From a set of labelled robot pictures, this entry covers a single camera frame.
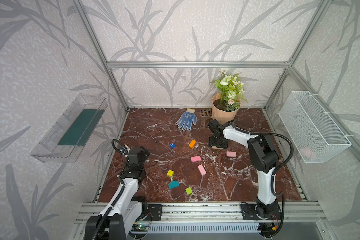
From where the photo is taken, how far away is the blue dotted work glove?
1.11 meters

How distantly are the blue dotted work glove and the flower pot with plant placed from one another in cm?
19

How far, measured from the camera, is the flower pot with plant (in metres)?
0.93
